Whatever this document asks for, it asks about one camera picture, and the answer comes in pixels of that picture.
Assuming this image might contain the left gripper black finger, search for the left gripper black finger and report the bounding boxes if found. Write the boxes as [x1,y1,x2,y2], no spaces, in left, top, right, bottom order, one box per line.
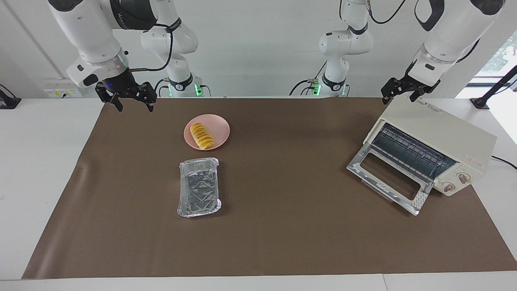
[410,81,441,102]
[382,79,400,105]

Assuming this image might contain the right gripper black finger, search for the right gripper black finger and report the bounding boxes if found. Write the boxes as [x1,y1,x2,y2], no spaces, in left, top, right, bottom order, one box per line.
[96,83,124,112]
[137,82,157,112]

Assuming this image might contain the yellow ridged bread loaf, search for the yellow ridged bread loaf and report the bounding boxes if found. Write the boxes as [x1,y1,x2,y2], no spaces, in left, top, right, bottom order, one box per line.
[190,123,215,150]

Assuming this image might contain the aluminium foil tray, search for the aluminium foil tray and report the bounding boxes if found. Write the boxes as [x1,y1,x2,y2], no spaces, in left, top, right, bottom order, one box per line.
[177,157,223,218]

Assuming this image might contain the cream toaster oven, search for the cream toaster oven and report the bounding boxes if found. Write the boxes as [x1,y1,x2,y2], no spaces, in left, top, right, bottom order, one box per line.
[363,96,498,197]

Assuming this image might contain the glass oven door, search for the glass oven door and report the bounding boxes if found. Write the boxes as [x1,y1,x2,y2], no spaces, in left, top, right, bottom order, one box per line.
[346,143,435,216]

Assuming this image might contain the pink round plate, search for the pink round plate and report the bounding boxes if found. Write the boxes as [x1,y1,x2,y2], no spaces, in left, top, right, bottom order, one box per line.
[184,114,231,151]

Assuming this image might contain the bright window pane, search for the bright window pane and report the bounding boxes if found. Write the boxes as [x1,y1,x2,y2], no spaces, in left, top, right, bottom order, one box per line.
[475,30,517,77]

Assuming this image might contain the brown table mat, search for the brown table mat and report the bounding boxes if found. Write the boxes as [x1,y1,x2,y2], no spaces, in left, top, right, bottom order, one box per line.
[21,97,517,279]

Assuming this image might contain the black right base cable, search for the black right base cable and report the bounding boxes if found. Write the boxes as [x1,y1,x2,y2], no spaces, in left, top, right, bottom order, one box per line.
[153,79,170,97]

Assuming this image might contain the white wall socket box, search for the white wall socket box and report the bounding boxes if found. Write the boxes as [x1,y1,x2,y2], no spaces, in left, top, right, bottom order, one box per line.
[44,78,83,99]

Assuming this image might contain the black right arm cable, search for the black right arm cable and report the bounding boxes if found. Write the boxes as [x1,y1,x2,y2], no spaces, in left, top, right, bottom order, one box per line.
[129,23,174,72]

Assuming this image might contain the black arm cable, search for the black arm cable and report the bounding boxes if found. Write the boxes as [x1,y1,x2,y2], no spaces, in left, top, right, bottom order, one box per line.
[366,0,406,24]
[129,23,174,72]

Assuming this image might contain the wire oven rack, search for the wire oven rack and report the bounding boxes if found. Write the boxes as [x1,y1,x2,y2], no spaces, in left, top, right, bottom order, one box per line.
[370,123,457,182]

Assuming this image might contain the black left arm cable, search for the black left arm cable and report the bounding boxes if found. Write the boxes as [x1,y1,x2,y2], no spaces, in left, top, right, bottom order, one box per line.
[366,0,406,24]

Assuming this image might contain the black left base cables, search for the black left base cables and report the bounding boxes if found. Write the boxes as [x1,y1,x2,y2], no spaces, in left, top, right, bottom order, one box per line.
[289,61,328,96]

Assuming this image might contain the black desk clamp mount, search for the black desk clamp mount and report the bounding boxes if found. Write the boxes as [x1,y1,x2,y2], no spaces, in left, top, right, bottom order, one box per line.
[0,84,21,110]

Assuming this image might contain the black oven power cable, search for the black oven power cable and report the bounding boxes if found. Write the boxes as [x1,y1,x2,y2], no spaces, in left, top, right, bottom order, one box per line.
[491,156,517,169]

